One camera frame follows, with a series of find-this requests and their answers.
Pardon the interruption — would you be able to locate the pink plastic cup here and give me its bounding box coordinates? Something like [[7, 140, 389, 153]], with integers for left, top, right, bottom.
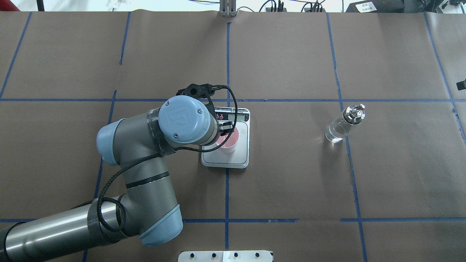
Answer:
[[215, 127, 240, 153]]

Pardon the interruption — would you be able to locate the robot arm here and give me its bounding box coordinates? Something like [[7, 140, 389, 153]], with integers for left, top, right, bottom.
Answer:
[[1, 95, 234, 262]]

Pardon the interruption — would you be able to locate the silver digital kitchen scale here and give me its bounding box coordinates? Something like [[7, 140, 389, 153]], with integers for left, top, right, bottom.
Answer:
[[200, 108, 251, 168]]

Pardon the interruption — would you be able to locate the clear glass sauce bottle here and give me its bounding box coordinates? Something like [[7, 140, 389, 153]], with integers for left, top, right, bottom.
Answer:
[[325, 103, 366, 144]]

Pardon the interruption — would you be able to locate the black box with label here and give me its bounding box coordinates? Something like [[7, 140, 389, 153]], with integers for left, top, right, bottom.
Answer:
[[345, 0, 404, 13]]

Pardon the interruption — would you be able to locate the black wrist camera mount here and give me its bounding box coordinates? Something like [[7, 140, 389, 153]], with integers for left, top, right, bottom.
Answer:
[[176, 83, 227, 110]]

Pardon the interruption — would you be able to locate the aluminium frame post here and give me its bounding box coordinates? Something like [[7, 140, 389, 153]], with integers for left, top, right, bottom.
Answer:
[[218, 0, 237, 17]]

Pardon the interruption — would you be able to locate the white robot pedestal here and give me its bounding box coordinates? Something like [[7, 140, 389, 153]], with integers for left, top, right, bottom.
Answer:
[[178, 250, 274, 262]]

